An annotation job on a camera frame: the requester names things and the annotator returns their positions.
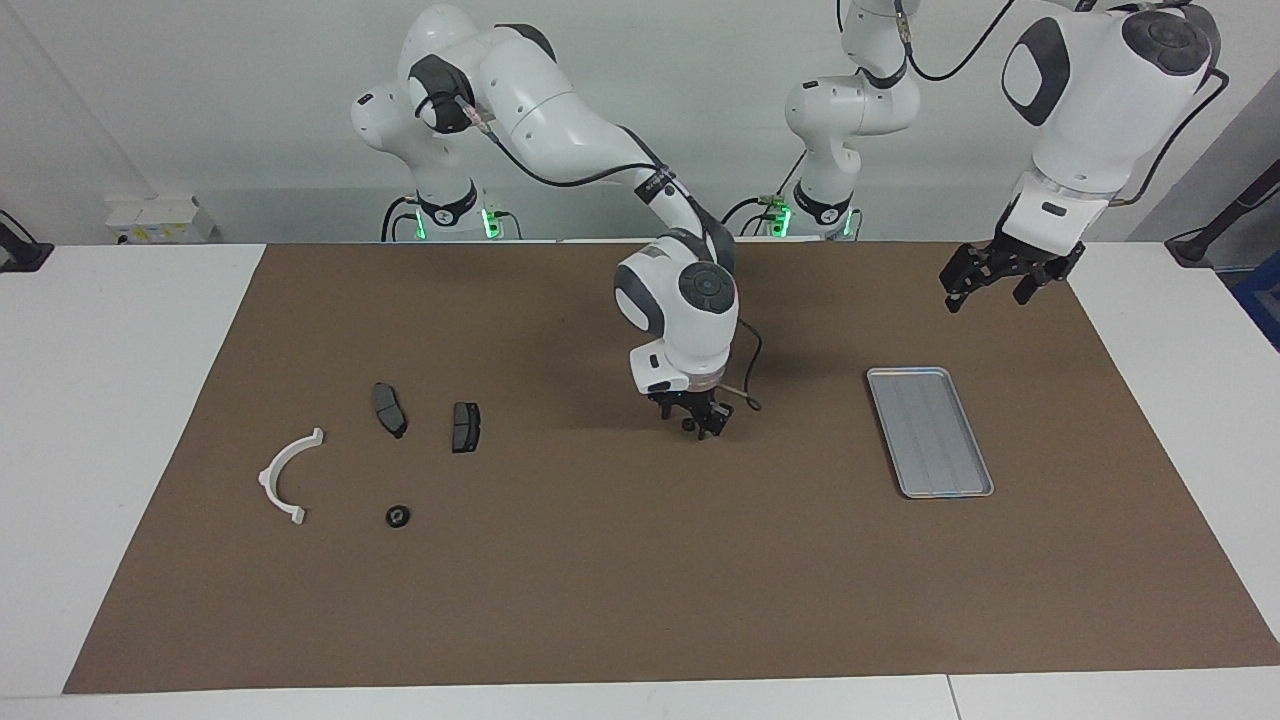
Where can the short dark brake pad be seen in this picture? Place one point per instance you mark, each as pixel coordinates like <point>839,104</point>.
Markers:
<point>465,427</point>

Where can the blue crate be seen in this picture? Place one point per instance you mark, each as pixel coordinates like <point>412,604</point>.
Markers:
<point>1262,300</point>

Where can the long dark brake pad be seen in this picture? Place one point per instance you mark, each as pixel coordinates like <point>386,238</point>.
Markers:
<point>389,410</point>

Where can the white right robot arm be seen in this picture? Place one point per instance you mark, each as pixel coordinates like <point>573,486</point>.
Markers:
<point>560,110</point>

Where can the large black bearing gear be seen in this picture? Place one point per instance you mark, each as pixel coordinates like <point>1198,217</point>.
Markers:
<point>397,516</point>

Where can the brown table mat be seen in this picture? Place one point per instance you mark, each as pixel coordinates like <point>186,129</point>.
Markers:
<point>640,580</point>

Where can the silver metal tray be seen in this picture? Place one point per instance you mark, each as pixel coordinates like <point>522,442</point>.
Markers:
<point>935,440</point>

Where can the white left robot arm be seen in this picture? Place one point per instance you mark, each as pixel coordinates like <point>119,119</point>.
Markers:
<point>1100,100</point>

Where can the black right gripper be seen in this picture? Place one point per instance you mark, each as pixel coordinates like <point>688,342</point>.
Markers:
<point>690,397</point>

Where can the white wall socket box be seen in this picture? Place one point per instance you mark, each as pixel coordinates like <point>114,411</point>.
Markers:
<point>160,220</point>

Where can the black clamp mount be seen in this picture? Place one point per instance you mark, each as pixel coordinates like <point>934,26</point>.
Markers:
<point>20,255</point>

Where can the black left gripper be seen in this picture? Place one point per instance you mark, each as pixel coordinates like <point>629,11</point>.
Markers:
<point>1025,258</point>

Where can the black angled stand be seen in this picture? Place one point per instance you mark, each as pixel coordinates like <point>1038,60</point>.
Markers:
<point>1195,245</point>

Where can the white semicircular bracket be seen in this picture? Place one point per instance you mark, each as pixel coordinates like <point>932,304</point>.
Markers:
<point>266,479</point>

